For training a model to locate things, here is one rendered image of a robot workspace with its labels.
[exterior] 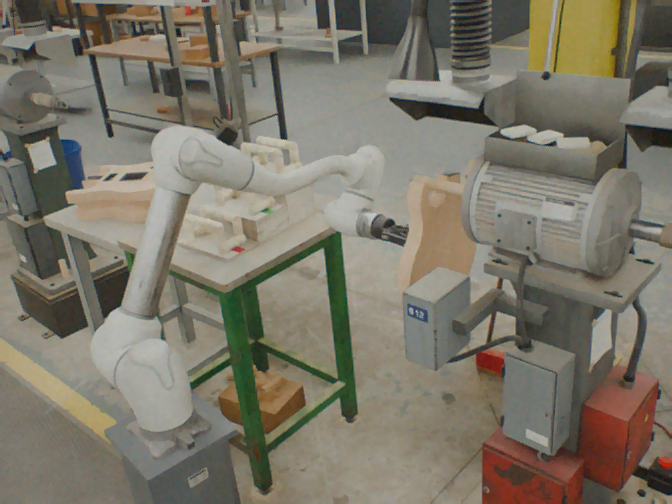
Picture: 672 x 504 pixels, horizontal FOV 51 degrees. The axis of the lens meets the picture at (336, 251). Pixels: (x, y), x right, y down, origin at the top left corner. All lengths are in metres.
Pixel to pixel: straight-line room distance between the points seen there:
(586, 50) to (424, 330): 1.30
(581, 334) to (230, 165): 0.98
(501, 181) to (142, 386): 1.05
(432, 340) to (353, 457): 1.26
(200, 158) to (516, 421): 1.06
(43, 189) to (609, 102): 2.96
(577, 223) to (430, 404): 1.63
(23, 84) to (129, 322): 2.01
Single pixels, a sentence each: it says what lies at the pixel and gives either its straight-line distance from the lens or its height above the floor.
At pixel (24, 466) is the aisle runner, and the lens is 3.29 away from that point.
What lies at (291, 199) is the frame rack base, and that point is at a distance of 2.54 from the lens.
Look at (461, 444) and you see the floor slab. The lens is 2.94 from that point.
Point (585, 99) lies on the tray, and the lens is 1.77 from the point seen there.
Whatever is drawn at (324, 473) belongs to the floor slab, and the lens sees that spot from 2.85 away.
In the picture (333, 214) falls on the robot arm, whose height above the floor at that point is 1.08.
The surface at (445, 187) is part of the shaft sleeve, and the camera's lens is 1.94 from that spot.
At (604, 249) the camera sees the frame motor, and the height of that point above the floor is 1.23.
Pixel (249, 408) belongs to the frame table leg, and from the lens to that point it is 2.52.
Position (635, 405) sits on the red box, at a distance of 1.94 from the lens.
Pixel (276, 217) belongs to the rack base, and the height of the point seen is 0.99.
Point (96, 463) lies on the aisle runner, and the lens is 3.16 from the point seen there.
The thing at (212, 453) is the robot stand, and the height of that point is 0.65.
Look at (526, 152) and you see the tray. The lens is 1.70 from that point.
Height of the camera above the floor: 1.98
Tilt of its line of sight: 27 degrees down
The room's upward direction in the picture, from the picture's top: 6 degrees counter-clockwise
